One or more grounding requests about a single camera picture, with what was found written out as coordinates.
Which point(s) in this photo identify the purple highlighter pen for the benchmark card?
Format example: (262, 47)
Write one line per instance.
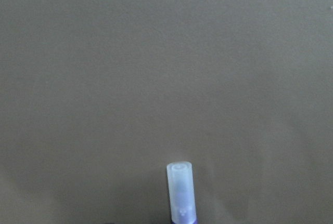
(181, 192)

